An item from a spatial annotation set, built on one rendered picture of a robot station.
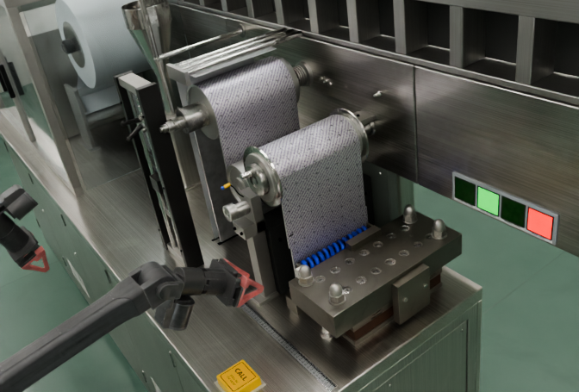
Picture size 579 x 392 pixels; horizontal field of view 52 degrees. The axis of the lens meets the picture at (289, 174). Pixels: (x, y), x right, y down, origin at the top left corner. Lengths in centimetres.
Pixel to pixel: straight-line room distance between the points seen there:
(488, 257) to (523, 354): 63
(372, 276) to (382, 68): 47
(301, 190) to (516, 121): 47
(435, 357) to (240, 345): 46
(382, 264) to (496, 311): 146
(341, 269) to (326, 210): 14
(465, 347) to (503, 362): 99
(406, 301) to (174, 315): 51
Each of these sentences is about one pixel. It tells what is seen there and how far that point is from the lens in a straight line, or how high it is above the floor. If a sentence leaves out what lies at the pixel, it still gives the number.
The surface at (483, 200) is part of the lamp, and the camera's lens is 131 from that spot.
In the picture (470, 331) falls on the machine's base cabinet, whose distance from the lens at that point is 157.
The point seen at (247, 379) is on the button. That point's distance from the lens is 132.
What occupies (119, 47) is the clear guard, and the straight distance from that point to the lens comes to 215.
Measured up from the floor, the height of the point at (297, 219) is 115.
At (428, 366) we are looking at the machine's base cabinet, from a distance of 151.
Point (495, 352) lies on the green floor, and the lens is 262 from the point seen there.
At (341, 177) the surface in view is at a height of 120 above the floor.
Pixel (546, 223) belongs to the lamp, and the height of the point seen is 119.
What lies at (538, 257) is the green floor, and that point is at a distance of 311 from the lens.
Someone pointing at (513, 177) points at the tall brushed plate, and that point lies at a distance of 124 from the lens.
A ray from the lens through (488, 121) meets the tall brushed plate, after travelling 122.
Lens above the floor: 189
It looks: 29 degrees down
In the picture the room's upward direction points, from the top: 9 degrees counter-clockwise
